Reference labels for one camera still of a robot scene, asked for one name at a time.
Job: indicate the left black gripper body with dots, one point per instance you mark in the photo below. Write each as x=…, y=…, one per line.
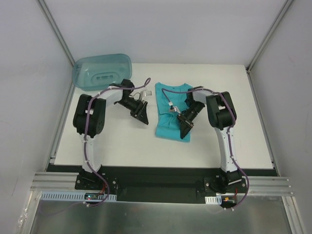
x=139, y=109

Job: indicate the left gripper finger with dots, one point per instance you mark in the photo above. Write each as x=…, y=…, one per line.
x=142, y=114
x=138, y=117

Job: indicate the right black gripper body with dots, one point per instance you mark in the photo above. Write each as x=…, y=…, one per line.
x=185, y=121

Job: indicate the teal t shirt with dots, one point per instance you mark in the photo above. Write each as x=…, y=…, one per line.
x=168, y=126

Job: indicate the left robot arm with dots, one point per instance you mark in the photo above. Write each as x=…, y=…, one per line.
x=89, y=120

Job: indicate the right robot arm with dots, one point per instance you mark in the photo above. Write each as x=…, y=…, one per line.
x=222, y=117

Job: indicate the translucent blue plastic bin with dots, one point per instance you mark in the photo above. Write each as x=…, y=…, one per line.
x=98, y=72

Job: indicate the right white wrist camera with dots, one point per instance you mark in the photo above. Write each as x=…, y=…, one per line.
x=174, y=109

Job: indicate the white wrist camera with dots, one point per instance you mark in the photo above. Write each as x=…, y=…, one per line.
x=174, y=109
x=145, y=93

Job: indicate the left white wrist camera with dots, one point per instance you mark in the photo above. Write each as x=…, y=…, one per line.
x=145, y=93

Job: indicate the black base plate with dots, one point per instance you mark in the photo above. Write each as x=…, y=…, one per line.
x=161, y=185

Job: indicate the right white cable duct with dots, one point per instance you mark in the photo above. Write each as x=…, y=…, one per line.
x=213, y=200

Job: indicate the white cable duct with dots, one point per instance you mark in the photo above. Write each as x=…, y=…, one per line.
x=213, y=200
x=72, y=196

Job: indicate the left white cable duct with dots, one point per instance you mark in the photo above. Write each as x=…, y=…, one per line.
x=72, y=196

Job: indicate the left aluminium frame post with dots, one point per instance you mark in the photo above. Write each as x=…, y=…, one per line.
x=55, y=29

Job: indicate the aluminium frame post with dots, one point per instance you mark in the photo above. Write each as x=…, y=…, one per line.
x=55, y=29
x=270, y=33

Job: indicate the right aluminium frame post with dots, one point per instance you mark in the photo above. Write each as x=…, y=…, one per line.
x=270, y=33

